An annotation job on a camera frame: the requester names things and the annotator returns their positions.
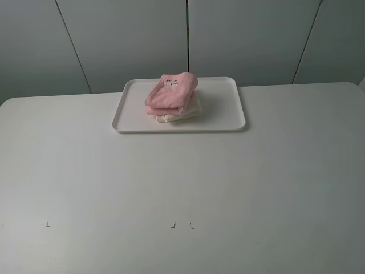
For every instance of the cream white towel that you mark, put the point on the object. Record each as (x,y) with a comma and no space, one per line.
(194,109)

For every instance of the pink towel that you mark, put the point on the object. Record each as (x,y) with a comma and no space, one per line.
(171,94)

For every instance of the white plastic tray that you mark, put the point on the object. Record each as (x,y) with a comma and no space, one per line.
(222,110)

